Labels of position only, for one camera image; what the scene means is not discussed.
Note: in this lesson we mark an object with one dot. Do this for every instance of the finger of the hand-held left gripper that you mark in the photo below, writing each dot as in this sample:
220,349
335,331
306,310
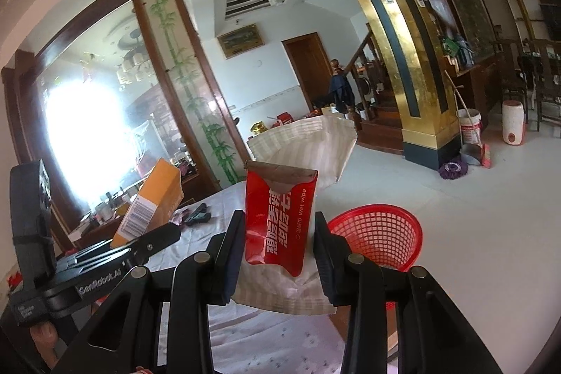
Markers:
153,240
87,253

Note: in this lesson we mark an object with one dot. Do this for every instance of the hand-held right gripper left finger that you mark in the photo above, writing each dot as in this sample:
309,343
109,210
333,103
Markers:
232,264

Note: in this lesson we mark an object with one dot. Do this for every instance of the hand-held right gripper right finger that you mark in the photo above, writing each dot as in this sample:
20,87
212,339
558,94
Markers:
326,269

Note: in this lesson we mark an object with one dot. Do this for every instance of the orange cardboard box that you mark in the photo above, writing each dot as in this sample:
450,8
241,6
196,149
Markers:
153,194

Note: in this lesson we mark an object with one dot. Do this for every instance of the red wet wipe packet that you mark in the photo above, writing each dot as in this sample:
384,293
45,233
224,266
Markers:
276,220

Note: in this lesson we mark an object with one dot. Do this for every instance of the red plastic mesh basket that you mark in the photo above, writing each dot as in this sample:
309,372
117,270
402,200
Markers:
377,229

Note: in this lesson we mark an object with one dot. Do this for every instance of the person's left hand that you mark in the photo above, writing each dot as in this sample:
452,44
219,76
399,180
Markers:
44,339

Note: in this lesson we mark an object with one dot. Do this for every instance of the black clip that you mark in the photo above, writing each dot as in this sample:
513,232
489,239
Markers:
197,216

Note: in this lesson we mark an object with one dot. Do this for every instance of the white striped bag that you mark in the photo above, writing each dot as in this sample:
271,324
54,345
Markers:
302,141
280,290

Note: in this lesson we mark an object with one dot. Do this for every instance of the floral white tablecloth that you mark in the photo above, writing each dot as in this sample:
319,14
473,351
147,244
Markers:
271,339

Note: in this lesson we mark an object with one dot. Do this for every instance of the yellow snack packet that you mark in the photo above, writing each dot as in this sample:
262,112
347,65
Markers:
259,127

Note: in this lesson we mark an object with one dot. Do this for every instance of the small red box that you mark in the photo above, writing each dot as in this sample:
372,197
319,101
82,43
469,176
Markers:
285,117

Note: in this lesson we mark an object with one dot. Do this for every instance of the purple mop head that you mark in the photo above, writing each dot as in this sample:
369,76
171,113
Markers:
451,171

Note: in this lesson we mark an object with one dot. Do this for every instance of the wooden staircase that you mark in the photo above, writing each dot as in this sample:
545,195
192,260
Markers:
381,111

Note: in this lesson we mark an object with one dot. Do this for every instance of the bamboo print glass panel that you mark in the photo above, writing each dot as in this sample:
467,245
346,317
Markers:
184,71

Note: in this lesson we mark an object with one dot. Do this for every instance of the grey dustpan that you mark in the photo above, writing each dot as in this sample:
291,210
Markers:
471,155

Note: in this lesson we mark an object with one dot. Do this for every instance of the brown wooden door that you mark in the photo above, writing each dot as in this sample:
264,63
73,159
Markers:
309,71

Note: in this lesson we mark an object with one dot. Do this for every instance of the white plastic bucket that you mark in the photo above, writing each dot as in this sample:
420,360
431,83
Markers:
469,128

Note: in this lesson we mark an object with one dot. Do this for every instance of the white drum stool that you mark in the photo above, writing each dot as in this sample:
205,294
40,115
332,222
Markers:
513,122

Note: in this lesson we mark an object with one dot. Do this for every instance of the wooden sideboard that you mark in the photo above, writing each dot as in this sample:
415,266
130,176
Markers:
477,85

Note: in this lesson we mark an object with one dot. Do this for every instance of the dark wooden chair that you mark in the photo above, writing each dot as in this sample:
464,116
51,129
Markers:
510,76
545,85

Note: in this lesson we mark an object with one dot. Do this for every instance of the framed wall picture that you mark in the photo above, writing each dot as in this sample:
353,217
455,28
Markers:
241,41

